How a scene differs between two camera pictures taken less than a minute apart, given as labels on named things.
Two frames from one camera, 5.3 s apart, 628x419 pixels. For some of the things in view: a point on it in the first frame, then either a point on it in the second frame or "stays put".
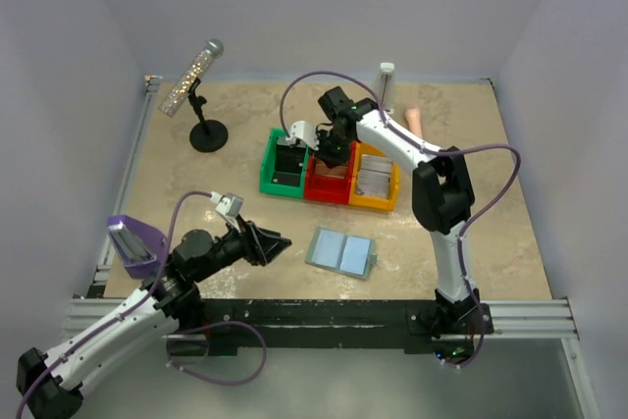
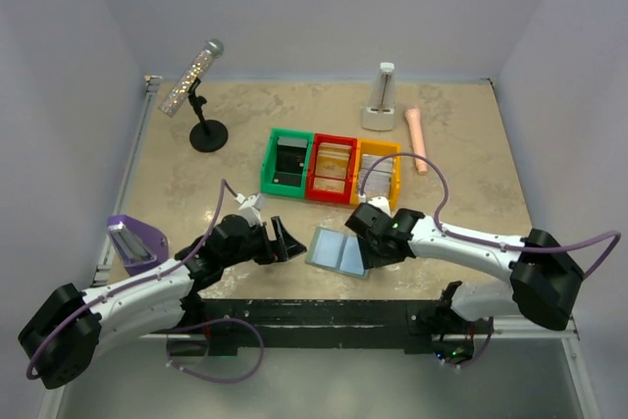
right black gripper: x=332 y=159 → x=371 y=258
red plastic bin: x=330 y=189 stays put
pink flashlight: x=414 y=119 stays put
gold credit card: x=336 y=172 → x=329 y=184
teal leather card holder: x=342 y=252 stays put
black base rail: x=332 y=327 stays put
